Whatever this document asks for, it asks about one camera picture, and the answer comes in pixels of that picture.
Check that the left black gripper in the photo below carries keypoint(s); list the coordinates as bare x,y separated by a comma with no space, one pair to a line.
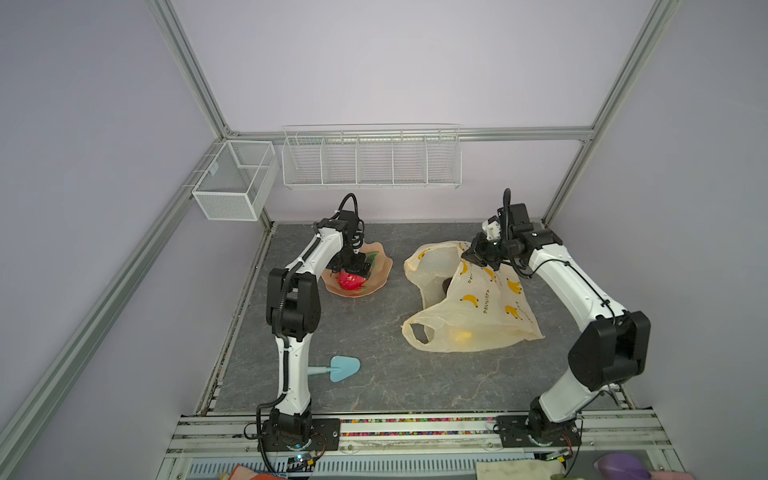
356,268

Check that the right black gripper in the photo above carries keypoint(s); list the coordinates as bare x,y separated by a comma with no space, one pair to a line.
474,253

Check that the pink dragon fruit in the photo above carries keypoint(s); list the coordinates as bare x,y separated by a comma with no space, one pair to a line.
350,282

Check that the pink wavy fruit plate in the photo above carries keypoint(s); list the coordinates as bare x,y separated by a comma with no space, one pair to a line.
381,266

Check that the banana print plastic bag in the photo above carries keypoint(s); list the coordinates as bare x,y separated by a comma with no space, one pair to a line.
465,308

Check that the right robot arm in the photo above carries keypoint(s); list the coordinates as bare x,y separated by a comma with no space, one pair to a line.
613,342

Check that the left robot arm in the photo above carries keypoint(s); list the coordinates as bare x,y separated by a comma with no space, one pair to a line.
293,313

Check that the light blue plastic spatula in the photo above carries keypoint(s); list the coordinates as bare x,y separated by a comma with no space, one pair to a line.
339,369

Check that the beige cloth at edge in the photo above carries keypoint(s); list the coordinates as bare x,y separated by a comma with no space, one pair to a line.
519,470

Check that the purple object at edge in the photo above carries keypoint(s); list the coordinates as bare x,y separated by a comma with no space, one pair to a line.
621,466

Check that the white wire shelf long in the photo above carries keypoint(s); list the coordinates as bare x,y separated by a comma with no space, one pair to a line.
409,155

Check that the white wire basket small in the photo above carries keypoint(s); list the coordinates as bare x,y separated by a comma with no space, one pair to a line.
237,181

